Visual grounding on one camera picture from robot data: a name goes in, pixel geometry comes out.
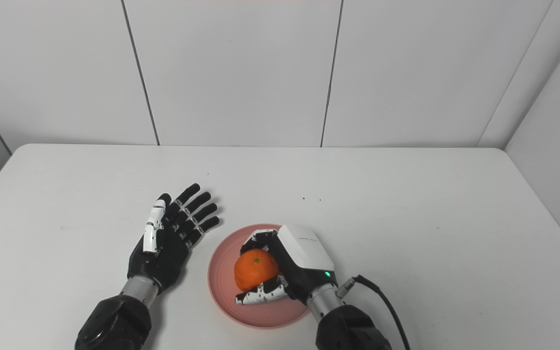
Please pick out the orange fruit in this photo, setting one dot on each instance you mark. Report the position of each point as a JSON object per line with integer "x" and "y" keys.
{"x": 254, "y": 270}

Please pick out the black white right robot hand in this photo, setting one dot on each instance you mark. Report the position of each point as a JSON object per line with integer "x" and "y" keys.
{"x": 299, "y": 257}

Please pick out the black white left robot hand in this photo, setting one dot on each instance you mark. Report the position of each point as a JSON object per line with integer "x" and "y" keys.
{"x": 163, "y": 253}

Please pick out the pink round plate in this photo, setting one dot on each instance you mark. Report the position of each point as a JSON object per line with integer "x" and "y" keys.
{"x": 224, "y": 282}

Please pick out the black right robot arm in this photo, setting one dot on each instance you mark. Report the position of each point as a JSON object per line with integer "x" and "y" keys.
{"x": 348, "y": 325}

